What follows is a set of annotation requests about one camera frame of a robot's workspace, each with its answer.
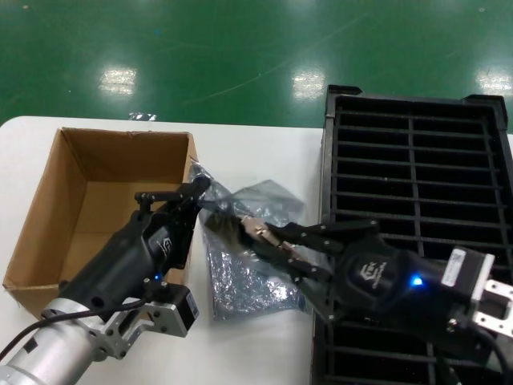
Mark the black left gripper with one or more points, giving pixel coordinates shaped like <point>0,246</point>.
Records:
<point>132,260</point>

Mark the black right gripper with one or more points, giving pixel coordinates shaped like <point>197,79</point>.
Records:
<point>380,280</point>

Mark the graphics card with metal bracket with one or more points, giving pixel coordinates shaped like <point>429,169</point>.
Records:
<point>258,232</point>

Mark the grey antistatic bag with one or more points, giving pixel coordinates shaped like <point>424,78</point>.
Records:
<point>264,200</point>

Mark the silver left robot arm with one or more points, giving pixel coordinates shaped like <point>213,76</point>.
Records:
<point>48,349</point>

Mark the brown cardboard box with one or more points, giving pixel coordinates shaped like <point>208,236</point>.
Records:
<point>100,156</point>

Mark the black slotted plastic container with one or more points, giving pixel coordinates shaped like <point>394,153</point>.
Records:
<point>413,160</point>

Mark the flat empty antistatic bag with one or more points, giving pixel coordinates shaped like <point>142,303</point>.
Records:
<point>248,297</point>

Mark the right wrist camera silver bracket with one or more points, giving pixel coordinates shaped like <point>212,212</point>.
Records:
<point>461,272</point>

